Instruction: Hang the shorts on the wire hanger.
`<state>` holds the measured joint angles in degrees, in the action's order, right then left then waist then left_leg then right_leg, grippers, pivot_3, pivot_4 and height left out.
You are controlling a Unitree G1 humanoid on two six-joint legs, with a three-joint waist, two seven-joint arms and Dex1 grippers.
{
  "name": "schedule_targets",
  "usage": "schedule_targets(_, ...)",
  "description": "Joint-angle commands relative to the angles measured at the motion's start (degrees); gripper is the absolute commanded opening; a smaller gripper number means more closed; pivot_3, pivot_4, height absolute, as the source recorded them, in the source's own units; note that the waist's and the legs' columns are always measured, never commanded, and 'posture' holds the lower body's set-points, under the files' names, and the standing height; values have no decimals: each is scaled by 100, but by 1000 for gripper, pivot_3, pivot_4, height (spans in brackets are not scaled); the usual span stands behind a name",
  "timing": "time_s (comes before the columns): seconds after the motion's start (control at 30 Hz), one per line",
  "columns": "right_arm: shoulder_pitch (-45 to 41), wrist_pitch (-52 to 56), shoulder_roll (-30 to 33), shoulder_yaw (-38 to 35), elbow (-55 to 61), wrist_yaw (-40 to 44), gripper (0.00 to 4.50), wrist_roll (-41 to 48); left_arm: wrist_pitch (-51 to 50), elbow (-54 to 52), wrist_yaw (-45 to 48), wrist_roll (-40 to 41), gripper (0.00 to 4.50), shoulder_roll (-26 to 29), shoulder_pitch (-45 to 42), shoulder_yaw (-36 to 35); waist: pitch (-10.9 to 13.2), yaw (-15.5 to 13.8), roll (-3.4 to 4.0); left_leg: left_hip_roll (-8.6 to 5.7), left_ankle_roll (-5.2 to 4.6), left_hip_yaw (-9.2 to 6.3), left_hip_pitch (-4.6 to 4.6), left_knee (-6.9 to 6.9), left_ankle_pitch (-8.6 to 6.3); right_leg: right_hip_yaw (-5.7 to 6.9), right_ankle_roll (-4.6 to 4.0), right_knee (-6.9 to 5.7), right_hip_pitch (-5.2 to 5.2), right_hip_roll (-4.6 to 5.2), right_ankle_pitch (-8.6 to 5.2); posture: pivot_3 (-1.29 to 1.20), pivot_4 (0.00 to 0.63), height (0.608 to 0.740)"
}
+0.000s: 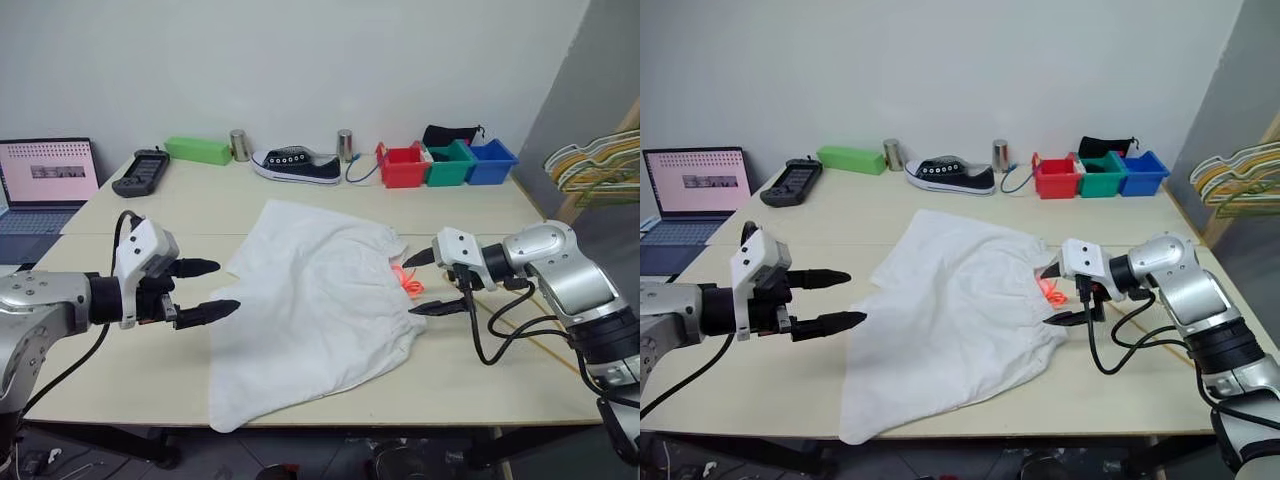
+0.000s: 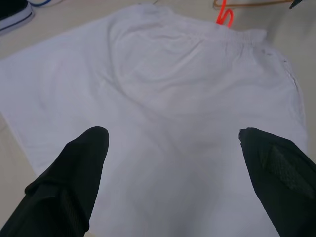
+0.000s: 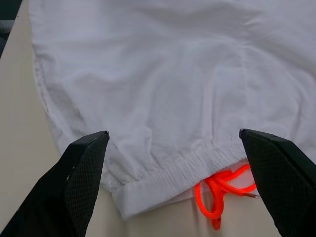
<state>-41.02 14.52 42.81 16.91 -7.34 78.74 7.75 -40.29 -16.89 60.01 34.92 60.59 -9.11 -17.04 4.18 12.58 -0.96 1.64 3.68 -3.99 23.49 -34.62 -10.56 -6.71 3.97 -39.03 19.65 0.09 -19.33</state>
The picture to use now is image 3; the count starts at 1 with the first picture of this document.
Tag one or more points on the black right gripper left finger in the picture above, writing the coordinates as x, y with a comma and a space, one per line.
61, 187

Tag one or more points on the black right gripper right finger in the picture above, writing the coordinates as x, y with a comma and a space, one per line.
284, 177

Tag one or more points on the orange clothes hanger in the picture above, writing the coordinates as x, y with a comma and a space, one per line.
217, 185

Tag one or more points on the white cloth garment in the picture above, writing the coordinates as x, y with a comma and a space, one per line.
148, 86

